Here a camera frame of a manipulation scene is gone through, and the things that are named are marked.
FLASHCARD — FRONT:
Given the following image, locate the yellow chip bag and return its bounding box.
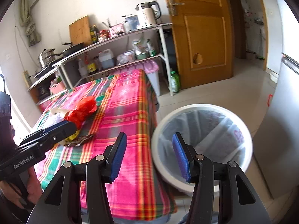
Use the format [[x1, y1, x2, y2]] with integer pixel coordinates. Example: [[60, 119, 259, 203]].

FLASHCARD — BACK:
[[59, 130, 80, 146]]

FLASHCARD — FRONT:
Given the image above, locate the red plastic bag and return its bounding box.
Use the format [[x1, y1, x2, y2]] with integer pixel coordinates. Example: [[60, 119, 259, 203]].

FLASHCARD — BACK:
[[64, 96, 97, 130]]

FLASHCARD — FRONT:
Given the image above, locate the white round trash bin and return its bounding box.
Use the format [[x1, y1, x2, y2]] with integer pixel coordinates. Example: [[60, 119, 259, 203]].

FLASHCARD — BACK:
[[151, 104, 253, 196]]

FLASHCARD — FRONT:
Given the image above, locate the left hand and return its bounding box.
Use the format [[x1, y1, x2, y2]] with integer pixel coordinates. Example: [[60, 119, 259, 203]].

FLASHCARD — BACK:
[[1, 167, 43, 209]]

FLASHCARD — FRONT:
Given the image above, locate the translucent white bin liner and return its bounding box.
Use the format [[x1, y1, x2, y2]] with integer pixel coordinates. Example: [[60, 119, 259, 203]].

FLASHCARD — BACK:
[[158, 107, 245, 168]]

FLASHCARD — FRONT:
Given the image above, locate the pink plastic basket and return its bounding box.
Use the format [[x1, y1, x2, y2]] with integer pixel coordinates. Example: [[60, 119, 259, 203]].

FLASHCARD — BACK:
[[49, 80, 65, 95]]

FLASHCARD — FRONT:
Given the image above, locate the black induction cooker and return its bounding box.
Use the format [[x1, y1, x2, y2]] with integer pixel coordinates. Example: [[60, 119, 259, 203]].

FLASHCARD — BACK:
[[34, 62, 56, 78]]

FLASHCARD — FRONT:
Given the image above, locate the plaid pink green tablecloth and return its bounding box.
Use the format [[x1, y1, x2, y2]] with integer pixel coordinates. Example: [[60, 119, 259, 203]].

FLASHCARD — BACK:
[[33, 69, 177, 223]]

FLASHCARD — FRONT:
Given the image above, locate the silver refrigerator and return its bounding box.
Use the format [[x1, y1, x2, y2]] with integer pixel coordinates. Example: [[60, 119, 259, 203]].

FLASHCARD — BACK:
[[253, 55, 299, 199]]

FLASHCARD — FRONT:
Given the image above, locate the steel steamer pot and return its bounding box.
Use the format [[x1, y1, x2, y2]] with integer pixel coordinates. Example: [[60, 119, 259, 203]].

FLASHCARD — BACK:
[[38, 49, 55, 68]]

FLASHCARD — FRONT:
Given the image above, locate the yellow label sauce bottle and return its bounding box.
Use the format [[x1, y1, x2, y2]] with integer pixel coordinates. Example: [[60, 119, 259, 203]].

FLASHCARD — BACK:
[[85, 53, 97, 75]]

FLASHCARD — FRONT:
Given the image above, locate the green detergent bottle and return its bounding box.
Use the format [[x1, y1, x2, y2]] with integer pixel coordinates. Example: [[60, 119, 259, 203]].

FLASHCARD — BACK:
[[171, 70, 180, 93]]

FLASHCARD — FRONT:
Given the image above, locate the black frying pan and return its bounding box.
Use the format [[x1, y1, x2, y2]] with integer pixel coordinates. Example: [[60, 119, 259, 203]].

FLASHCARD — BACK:
[[54, 42, 84, 57]]

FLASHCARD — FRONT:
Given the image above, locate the white oil jug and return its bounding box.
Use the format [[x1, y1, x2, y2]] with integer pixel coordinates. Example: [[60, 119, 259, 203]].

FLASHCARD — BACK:
[[98, 49, 115, 69]]

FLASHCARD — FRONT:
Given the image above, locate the pink lid storage bin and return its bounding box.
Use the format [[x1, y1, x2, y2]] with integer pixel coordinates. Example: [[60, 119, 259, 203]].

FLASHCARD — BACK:
[[110, 60, 161, 97]]

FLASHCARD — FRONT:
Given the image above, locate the wooden cutting board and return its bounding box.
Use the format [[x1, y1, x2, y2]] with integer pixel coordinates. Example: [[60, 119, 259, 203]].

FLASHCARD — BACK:
[[69, 16, 92, 47]]

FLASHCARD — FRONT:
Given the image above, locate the dark soy sauce bottle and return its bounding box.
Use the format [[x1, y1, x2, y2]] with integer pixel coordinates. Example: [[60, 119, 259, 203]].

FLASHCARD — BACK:
[[90, 24, 98, 43]]

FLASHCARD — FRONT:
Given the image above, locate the pink utensil holder box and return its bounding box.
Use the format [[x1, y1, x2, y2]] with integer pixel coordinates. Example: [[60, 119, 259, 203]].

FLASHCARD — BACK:
[[109, 23, 125, 38]]

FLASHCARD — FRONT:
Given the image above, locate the white metal shelf rack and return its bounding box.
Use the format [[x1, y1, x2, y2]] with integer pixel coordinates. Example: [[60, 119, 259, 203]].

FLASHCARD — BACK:
[[27, 23, 172, 105]]

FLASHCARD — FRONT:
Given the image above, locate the clear plastic container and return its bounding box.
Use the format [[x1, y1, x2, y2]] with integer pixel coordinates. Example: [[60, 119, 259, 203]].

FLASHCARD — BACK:
[[125, 15, 139, 31]]

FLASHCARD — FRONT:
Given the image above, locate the wooden door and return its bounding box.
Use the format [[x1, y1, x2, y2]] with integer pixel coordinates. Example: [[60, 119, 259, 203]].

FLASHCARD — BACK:
[[167, 0, 234, 89]]

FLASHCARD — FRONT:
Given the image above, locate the white electric kettle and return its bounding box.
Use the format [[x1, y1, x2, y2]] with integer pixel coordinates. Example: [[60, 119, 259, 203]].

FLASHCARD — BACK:
[[135, 1, 161, 27]]

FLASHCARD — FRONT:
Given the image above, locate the hanging green rope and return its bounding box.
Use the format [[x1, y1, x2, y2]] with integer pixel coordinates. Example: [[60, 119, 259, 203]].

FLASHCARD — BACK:
[[19, 0, 42, 47]]

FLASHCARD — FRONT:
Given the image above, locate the silver door handle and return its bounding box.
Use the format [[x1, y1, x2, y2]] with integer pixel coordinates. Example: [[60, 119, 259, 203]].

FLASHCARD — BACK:
[[168, 0, 185, 16]]

